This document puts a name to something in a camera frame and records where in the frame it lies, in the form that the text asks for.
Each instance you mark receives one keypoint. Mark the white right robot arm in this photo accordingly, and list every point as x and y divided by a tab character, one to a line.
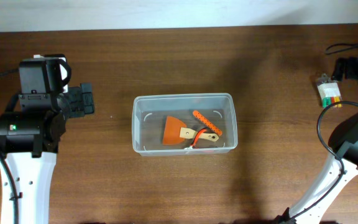
339	169

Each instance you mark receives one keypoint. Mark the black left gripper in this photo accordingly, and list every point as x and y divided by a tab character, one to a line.
82	99

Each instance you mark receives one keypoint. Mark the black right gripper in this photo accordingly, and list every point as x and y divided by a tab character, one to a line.
351	65

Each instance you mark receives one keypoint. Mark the clear pack of coloured pieces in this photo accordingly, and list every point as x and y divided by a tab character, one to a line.
328	90

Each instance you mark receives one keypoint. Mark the clear plastic container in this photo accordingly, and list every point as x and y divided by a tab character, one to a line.
149	117

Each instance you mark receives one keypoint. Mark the red handled pliers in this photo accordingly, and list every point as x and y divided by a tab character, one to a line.
196	136

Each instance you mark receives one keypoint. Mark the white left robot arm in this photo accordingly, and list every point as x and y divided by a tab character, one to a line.
30	129

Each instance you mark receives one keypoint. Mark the orange scraper with wooden handle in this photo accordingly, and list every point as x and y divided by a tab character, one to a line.
171	134

